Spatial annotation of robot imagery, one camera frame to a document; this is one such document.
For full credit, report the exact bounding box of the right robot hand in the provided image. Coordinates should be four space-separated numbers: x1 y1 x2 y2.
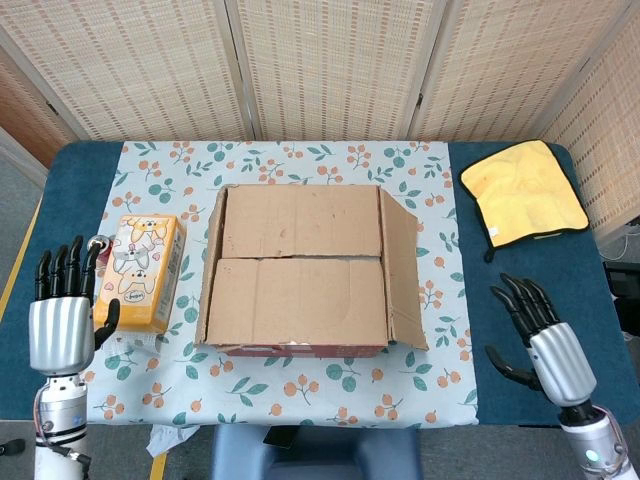
484 272 598 407

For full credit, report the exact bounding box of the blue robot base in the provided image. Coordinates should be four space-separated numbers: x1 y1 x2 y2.
209 425 424 480

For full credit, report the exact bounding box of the black equipment case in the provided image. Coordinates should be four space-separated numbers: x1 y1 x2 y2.
603 259 640 301

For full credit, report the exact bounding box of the crumpled white paper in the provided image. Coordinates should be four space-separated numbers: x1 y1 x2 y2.
146 424 201 459

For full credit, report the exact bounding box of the woven folding screen panel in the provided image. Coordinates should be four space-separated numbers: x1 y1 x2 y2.
0 0 259 144
224 0 449 142
0 47 76 169
539 14 640 241
407 0 640 144

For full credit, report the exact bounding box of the yellow cloth with black trim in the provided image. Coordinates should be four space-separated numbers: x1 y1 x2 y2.
458 139 591 265

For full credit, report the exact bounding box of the floral fruit print tablecloth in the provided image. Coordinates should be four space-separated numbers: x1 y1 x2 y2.
82 139 481 430

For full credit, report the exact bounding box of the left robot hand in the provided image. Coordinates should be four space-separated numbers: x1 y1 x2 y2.
28 234 121 376

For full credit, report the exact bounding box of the red soda can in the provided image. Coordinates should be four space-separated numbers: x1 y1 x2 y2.
88 233 112 261

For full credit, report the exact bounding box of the red cardboard box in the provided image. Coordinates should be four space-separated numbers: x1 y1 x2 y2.
194 183 430 360

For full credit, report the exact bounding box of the orange cartoon dog tissue pack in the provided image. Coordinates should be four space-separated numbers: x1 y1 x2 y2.
92 213 187 334

